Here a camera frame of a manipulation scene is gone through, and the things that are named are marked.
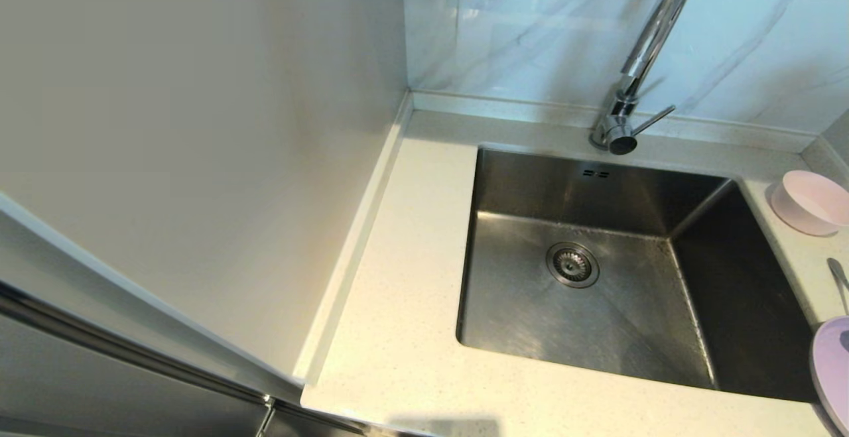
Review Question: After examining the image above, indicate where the chrome faucet lever handle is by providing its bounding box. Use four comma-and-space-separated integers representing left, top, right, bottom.
607, 105, 677, 156

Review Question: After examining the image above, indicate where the round metal drain strainer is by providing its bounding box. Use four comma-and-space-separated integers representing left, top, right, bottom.
546, 241, 600, 288

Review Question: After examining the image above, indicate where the stainless steel sink basin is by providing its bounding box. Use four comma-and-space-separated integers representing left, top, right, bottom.
456, 145, 820, 403

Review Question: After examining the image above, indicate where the steel bar door handle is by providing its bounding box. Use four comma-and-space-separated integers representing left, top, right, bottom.
0, 282, 274, 408

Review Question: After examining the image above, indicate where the metal spoon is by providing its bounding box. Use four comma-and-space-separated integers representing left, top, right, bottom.
826, 257, 849, 317

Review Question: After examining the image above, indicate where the chrome gooseneck faucet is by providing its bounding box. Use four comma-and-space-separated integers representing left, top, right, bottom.
590, 0, 700, 149

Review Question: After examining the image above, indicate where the lilac plate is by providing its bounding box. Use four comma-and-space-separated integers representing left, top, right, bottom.
810, 315, 849, 435

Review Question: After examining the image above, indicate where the grey cabinet door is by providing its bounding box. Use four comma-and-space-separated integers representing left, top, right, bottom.
0, 192, 303, 437

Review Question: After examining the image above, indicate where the pink bowl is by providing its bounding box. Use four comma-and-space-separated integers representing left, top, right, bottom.
770, 170, 849, 237

